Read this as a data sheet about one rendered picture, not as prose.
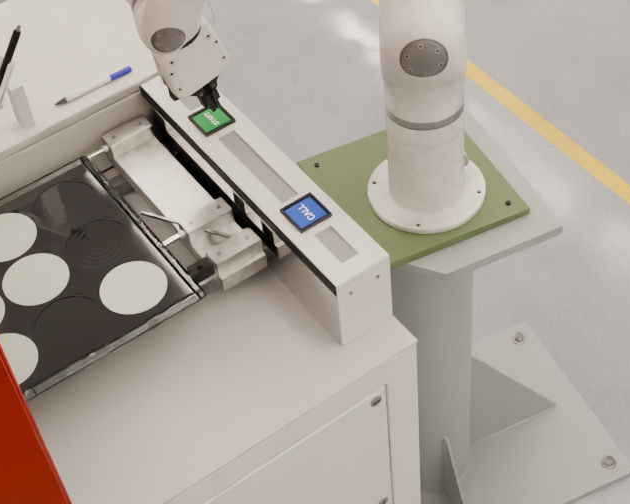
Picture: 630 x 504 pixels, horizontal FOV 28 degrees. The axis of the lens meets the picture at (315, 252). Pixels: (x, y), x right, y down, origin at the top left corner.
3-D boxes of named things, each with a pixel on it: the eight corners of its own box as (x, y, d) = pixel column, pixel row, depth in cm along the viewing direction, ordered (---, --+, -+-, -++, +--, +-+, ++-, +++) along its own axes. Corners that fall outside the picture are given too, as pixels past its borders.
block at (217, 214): (191, 245, 193) (188, 232, 190) (180, 232, 194) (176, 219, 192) (234, 221, 195) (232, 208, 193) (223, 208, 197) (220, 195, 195)
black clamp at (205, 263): (196, 285, 187) (193, 274, 185) (188, 276, 188) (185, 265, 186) (215, 273, 188) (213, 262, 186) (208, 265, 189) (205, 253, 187)
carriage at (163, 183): (224, 292, 190) (222, 280, 188) (107, 160, 210) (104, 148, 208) (268, 266, 192) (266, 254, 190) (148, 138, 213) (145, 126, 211)
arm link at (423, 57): (462, 76, 193) (463, -57, 176) (468, 158, 180) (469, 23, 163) (384, 79, 194) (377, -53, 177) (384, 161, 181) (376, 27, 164)
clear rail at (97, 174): (200, 302, 184) (199, 296, 183) (79, 162, 205) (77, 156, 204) (208, 297, 184) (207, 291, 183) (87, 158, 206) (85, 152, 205)
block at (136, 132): (114, 159, 206) (110, 146, 204) (104, 148, 208) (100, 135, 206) (155, 137, 209) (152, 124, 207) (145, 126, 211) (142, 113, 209)
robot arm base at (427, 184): (438, 136, 212) (436, 48, 198) (509, 199, 200) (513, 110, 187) (344, 184, 205) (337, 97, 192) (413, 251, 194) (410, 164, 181)
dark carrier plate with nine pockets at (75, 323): (-18, 417, 173) (-19, 414, 173) (-114, 268, 192) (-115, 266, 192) (193, 294, 184) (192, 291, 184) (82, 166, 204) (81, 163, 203)
